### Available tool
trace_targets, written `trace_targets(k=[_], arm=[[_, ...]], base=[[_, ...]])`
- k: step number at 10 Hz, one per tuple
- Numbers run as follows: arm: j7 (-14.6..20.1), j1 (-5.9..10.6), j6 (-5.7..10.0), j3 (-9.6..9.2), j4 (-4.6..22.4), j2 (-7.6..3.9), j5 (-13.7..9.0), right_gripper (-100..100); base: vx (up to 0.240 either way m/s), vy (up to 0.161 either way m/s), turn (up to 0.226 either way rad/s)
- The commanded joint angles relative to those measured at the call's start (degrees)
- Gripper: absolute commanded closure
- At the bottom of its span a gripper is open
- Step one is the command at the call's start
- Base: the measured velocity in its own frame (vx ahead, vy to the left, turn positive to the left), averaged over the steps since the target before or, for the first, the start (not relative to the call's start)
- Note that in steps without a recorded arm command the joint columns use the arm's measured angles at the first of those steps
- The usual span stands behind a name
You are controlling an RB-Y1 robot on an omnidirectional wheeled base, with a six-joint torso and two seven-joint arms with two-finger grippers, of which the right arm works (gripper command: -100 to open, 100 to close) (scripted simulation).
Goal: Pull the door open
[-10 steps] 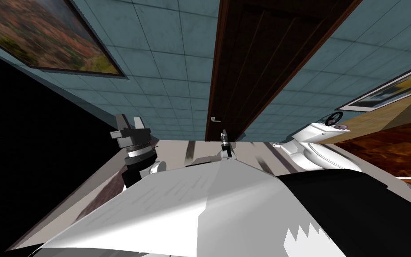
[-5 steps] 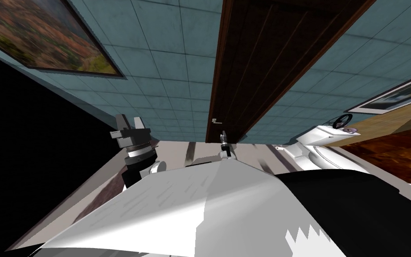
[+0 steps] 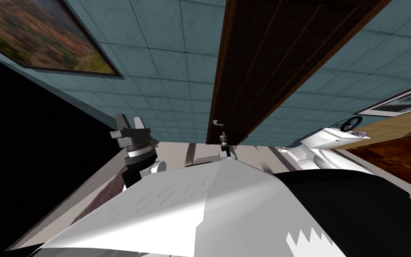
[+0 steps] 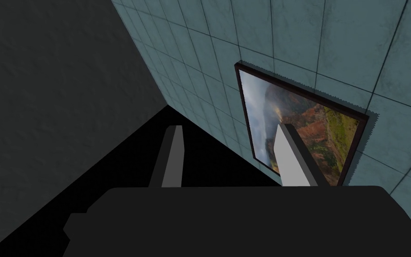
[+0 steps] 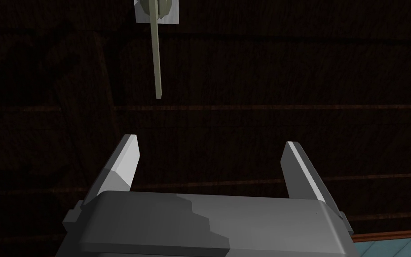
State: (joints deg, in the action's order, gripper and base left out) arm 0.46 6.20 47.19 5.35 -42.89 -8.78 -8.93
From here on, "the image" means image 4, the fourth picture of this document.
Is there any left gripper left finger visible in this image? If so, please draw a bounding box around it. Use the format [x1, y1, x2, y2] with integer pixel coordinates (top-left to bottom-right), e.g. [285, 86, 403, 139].
[148, 125, 185, 188]

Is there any dark framed landscape picture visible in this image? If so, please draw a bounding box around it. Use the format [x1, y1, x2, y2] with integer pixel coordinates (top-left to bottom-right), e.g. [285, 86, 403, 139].
[234, 62, 370, 187]

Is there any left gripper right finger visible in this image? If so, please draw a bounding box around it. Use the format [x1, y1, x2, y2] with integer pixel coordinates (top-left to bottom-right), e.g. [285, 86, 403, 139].
[273, 123, 329, 187]

